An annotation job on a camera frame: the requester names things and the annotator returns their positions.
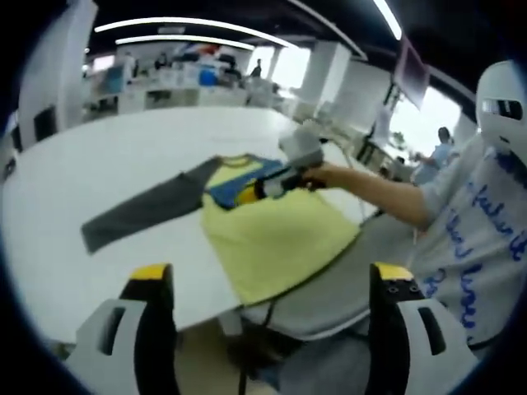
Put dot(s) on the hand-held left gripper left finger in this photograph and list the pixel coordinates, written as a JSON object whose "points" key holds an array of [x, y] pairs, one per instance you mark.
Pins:
{"points": [[156, 329]]}

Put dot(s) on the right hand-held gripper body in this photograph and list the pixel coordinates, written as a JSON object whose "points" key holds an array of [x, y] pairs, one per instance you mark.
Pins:
{"points": [[302, 148]]}

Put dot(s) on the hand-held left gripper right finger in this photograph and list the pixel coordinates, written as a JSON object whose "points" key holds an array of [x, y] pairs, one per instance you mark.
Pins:
{"points": [[387, 329]]}

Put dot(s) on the yellow blue grey garment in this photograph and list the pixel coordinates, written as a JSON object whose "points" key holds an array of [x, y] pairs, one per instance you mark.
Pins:
{"points": [[280, 243]]}

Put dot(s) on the person's right hand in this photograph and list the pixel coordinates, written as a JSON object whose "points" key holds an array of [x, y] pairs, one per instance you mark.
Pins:
{"points": [[331, 177]]}

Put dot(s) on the blue storage box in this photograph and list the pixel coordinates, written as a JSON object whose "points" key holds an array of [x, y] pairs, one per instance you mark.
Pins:
{"points": [[208, 77]]}

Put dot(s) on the person's white printed shirt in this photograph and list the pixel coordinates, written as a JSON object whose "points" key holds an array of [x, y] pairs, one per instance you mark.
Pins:
{"points": [[473, 247]]}

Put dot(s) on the hanging dark monitor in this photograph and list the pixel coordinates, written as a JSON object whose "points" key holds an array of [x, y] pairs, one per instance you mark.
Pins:
{"points": [[413, 74]]}

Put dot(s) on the light blue panel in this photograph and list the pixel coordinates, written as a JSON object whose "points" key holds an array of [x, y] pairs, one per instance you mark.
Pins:
{"points": [[114, 79]]}

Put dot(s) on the white chest device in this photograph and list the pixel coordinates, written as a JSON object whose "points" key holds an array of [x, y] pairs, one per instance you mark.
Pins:
{"points": [[504, 107]]}

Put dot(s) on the black cabinet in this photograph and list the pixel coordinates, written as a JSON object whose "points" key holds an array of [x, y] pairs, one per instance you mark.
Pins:
{"points": [[44, 123]]}

